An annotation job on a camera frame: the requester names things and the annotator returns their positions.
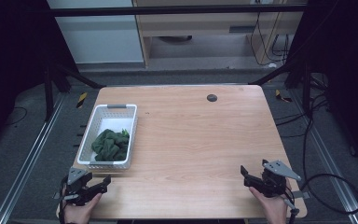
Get yellow black striped tape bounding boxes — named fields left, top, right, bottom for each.
left=274, top=89, right=293, bottom=104
left=76, top=91, right=89, bottom=109

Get white perforated plastic basket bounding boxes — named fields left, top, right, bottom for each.
left=76, top=104, right=138, bottom=171

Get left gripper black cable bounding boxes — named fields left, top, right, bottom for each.
left=57, top=175, right=70, bottom=224

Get person's right hand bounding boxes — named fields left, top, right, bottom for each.
left=249, top=179, right=293, bottom=224

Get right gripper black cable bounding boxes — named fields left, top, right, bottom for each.
left=282, top=185, right=300, bottom=224

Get thin black floor cable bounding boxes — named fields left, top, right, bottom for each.
left=5, top=105, right=29, bottom=127

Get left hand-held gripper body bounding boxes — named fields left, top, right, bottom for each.
left=53, top=166, right=93, bottom=207

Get black horizontal crossbar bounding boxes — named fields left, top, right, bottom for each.
left=48, top=4, right=309, bottom=18

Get dark green cloth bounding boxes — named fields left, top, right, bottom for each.
left=90, top=128, right=131, bottom=162

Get white cabinet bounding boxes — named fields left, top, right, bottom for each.
left=46, top=0, right=145, bottom=65

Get person's left hand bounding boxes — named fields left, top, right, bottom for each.
left=62, top=191, right=103, bottom=224

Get black looped floor cable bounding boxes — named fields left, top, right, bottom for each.
left=299, top=173, right=358, bottom=216

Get aluminium floor rail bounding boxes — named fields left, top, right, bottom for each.
left=287, top=88, right=358, bottom=224
left=0, top=92, right=67, bottom=224

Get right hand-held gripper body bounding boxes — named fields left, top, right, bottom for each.
left=260, top=159, right=311, bottom=201

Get black hanging cables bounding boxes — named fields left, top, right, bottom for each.
left=249, top=11, right=291, bottom=67

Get black curtain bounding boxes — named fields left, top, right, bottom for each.
left=283, top=0, right=358, bottom=175
left=0, top=0, right=78, bottom=157

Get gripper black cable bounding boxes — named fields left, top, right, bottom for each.
left=282, top=185, right=300, bottom=224
left=57, top=175, right=70, bottom=224

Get black metal stand frame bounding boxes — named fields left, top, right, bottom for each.
left=248, top=55, right=312, bottom=115
left=42, top=59, right=106, bottom=123

